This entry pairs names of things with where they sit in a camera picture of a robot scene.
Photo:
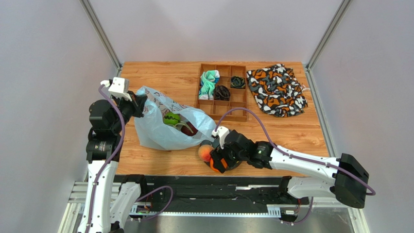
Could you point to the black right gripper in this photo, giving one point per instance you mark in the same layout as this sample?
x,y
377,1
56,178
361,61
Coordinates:
x,y
218,154

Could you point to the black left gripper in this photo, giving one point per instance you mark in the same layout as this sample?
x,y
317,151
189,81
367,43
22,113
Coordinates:
x,y
138,108

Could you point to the orange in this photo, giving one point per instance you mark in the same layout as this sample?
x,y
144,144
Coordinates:
x,y
218,167

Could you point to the light blue cartoon plastic bag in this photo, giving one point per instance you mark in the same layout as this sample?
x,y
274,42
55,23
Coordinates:
x,y
153,133

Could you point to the dark red apple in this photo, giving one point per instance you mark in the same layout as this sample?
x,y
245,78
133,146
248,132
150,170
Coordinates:
x,y
189,129

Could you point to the netted green melon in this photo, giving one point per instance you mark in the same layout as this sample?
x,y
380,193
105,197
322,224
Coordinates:
x,y
179,125

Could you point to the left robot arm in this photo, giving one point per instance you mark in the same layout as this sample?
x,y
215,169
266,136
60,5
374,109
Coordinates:
x,y
105,138

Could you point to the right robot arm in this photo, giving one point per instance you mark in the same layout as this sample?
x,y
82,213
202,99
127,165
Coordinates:
x,y
343,178

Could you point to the dark grey plate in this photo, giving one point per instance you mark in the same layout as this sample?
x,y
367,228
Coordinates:
x,y
215,144

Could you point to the peach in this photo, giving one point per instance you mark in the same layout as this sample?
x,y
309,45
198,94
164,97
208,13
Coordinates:
x,y
204,152

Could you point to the wooden compartment tray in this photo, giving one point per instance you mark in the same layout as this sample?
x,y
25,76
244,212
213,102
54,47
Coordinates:
x,y
216,108

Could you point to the black brown rolled sock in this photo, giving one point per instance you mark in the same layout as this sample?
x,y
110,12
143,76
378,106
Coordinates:
x,y
221,92

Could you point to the green white sock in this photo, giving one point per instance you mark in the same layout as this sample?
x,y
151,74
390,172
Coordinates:
x,y
208,81

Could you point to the dark green rolled sock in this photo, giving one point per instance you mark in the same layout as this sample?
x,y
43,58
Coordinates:
x,y
237,82

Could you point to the orange camouflage cloth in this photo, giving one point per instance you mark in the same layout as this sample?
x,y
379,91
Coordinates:
x,y
277,91

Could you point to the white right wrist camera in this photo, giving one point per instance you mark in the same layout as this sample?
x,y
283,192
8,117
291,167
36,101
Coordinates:
x,y
220,133

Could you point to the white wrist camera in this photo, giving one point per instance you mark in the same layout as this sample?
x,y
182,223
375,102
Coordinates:
x,y
118,87
220,133

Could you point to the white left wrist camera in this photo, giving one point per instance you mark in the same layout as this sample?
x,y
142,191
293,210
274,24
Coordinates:
x,y
118,87

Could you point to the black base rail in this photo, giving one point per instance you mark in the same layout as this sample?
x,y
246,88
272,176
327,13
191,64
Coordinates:
x,y
215,194

